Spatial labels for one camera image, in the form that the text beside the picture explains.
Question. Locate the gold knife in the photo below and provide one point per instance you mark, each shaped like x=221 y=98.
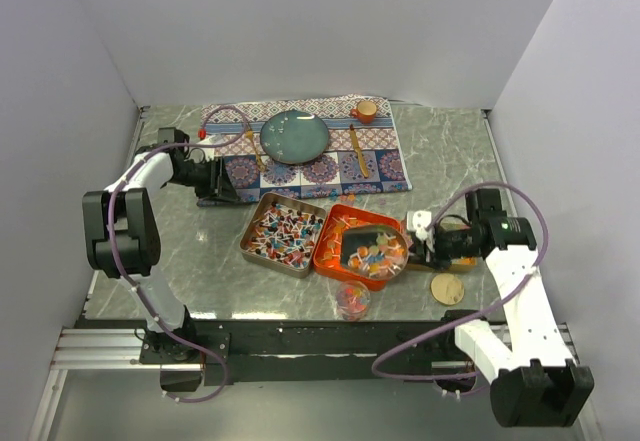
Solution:
x=358 y=151

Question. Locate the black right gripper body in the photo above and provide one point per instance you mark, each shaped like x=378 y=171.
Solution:
x=448 y=244

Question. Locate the orange coffee cup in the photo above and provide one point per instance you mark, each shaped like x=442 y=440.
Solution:
x=365 y=111

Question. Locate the clear plastic jar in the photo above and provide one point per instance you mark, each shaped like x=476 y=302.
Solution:
x=352 y=301

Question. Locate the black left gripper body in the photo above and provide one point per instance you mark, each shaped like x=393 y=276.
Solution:
x=206 y=177

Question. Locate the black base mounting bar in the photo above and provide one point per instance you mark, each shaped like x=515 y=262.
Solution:
x=278 y=350

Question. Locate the gold round jar lid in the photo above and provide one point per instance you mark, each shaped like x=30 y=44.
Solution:
x=447 y=289

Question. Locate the orange tray of candies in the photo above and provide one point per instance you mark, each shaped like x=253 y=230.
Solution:
x=326 y=258

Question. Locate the aluminium frame rail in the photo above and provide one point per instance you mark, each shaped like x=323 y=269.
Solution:
x=107 y=349

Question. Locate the patterned cloth placemat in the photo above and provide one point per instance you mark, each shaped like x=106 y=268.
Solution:
x=335 y=173

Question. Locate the teal ceramic plate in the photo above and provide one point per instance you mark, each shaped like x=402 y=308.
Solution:
x=294 y=137

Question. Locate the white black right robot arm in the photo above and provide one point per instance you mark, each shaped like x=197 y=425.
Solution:
x=534 y=380

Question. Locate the gold tin of star candies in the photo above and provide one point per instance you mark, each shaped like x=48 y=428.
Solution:
x=455 y=261

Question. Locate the gold fork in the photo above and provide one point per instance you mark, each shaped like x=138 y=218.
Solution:
x=249 y=134

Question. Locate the brown tin of lollipops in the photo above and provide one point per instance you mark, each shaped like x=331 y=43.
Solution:
x=283 y=235

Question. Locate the silver metal scoop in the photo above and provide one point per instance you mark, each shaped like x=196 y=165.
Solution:
x=374 y=252

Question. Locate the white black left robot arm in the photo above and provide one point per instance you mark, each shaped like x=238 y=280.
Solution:
x=121 y=234

